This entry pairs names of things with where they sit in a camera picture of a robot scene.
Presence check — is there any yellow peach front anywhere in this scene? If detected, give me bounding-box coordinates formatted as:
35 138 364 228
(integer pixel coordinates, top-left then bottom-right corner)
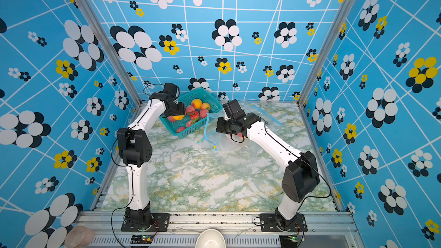
172 115 185 121

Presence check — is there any clear zip bag blue zipper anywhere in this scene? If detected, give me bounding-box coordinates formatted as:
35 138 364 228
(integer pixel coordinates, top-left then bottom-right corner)
197 107 283 151

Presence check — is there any teal plastic mesh basket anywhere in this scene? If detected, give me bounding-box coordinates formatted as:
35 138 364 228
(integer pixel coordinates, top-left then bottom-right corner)
160 88 223 138

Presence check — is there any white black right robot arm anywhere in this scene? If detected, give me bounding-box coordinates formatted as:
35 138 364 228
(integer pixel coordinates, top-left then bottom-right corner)
216 113 320 231

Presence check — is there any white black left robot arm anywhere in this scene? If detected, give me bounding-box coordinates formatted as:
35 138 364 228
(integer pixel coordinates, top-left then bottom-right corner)
117 87 185 232

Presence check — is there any yellow red peach top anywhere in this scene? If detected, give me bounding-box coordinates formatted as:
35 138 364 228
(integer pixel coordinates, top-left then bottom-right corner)
191 99 203 110

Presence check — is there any white bowl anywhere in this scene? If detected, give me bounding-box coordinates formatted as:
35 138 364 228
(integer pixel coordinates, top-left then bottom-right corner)
195 228 226 248

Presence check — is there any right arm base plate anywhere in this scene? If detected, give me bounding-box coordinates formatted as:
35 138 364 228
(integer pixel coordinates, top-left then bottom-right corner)
259 214 308 233

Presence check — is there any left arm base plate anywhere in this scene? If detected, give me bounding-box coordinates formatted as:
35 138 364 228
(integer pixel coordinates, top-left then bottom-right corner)
121 213 171 233

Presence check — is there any aluminium front rail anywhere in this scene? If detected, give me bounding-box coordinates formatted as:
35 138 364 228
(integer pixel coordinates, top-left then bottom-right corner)
76 211 365 248

